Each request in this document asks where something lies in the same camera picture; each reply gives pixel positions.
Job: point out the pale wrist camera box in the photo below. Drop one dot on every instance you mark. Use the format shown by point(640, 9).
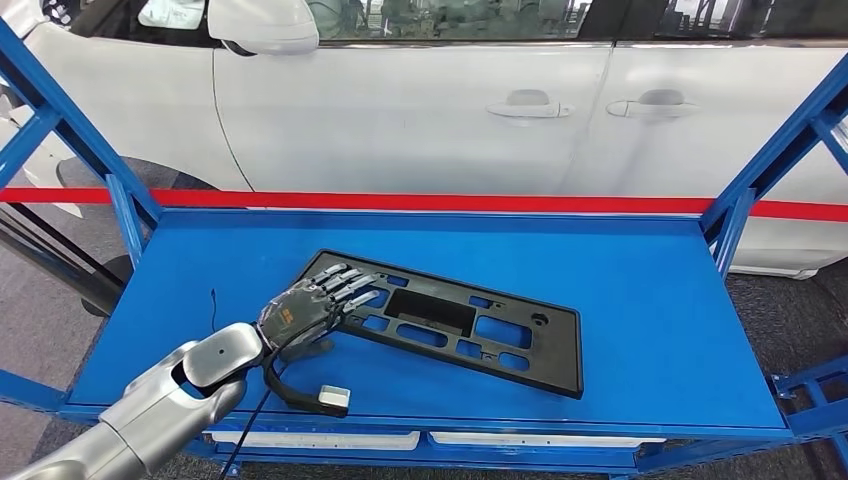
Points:
point(334, 396)

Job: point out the black plastic plate part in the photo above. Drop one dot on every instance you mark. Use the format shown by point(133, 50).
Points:
point(556, 358)

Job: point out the blue steel shelf rack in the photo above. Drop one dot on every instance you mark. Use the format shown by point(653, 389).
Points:
point(662, 318)

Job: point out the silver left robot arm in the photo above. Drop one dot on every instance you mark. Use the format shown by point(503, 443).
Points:
point(152, 411)

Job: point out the white car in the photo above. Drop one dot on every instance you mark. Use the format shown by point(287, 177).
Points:
point(397, 119)

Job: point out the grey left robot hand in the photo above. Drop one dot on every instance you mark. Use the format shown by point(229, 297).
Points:
point(298, 314)

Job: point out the chrome stanchion post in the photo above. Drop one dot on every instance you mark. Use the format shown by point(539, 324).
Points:
point(109, 291)

